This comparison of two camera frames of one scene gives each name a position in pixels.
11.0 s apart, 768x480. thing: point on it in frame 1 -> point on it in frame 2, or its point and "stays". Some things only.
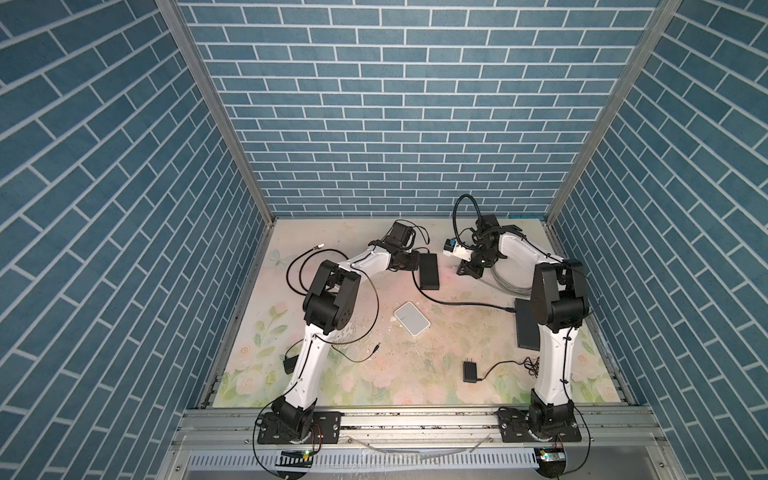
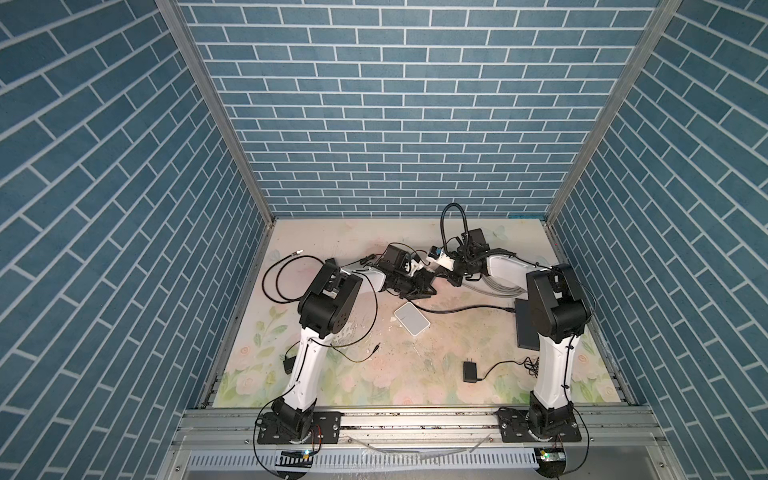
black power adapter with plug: (470, 369) stays
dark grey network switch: (528, 331) stays
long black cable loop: (315, 249) -> (406, 297)
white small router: (412, 318) stays
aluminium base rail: (611, 444) stays
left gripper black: (413, 260) -> (408, 290)
